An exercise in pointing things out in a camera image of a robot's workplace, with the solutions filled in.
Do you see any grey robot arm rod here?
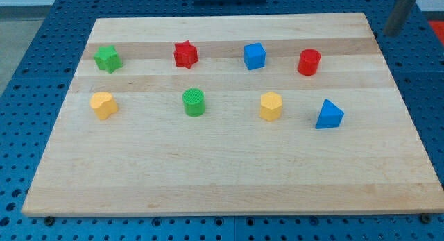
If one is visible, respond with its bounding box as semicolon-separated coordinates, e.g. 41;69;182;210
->
383;0;417;37

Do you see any red cylinder block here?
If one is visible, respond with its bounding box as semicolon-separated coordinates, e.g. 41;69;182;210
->
297;49;321;76

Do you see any red star block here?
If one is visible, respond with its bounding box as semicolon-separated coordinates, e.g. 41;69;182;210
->
173;40;198;69

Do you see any green star block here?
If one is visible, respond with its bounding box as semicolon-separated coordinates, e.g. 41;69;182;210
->
94;45;123;74

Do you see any green cylinder block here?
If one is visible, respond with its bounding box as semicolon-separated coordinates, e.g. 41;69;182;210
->
182;88;205;117

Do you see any yellow heart block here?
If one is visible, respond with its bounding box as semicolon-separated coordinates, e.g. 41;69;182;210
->
89;92;119;120

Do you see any wooden board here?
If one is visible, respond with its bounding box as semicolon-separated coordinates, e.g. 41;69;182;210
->
22;13;443;217

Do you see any blue cube block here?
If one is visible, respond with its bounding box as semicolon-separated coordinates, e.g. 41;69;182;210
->
244;42;266;70

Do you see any yellow hexagon block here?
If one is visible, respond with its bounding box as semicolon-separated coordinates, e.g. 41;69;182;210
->
259;92;283;122

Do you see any blue triangle block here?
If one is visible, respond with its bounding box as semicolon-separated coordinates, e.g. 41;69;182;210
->
315;99;344;129

